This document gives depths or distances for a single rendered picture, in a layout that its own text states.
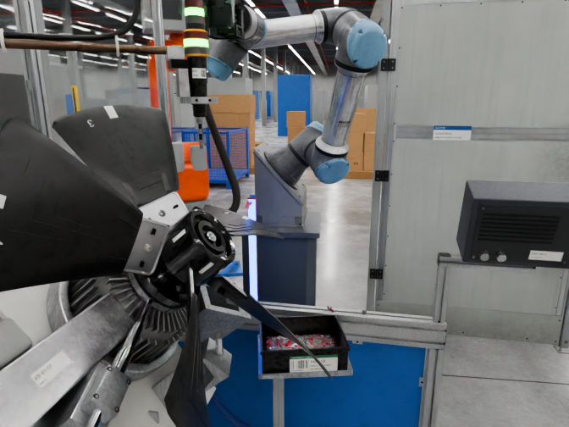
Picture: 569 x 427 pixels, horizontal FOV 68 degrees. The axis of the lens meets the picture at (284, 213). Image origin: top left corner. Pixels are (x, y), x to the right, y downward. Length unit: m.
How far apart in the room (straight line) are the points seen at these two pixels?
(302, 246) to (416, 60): 1.41
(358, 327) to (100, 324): 0.77
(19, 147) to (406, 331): 1.03
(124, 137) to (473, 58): 2.08
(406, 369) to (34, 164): 1.10
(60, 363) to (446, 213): 2.32
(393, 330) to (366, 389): 0.23
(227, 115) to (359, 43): 7.74
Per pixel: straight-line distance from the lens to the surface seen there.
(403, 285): 2.81
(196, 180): 4.76
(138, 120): 0.93
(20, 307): 0.84
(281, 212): 1.56
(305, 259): 1.57
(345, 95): 1.34
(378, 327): 1.28
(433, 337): 1.30
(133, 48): 0.82
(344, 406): 1.45
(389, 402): 1.44
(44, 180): 0.64
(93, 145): 0.89
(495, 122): 2.65
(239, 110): 8.85
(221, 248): 0.76
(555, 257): 1.25
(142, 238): 0.72
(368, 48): 1.28
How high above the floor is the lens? 1.45
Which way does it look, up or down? 15 degrees down
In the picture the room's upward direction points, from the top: straight up
